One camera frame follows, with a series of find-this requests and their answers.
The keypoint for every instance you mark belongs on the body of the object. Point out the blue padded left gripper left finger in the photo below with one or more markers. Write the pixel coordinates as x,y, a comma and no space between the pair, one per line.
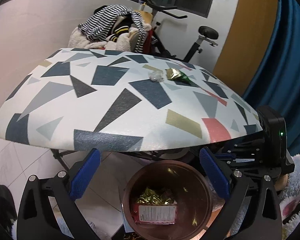
82,172

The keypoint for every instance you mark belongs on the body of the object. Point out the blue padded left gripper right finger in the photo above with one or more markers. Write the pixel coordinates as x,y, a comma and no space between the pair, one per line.
215,174

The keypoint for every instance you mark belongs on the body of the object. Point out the gold foil wrapper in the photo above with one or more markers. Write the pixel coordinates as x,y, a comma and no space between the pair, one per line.
150,197

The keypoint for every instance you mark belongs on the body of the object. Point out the red blister card package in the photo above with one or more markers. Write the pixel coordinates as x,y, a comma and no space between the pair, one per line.
154,214

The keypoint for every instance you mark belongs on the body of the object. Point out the brown round trash bin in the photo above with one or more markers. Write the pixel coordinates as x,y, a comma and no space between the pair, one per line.
190,190

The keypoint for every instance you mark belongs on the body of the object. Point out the person hand holding gripper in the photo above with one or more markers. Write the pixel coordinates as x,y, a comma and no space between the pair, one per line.
281,183

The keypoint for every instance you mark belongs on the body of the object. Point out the geometric patterned tablecloth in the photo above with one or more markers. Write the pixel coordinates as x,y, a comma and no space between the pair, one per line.
79,99

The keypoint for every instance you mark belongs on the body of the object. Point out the blue curtain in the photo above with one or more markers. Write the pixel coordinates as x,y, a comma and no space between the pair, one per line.
276,82

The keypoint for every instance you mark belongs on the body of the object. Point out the gold green snack wrapper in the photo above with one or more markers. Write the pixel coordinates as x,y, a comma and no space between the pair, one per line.
177,75

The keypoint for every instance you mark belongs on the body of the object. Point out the clear crumpled plastic wrap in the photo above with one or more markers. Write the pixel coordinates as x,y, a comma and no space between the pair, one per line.
156,76

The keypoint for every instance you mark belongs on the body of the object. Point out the striped black white shirt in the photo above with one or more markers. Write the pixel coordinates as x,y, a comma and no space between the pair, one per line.
99,26

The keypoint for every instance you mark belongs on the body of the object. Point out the black yellow striped garment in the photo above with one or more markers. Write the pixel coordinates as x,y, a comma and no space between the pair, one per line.
121,26

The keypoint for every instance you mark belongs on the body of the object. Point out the wooden chair back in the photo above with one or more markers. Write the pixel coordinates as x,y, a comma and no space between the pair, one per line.
146,16

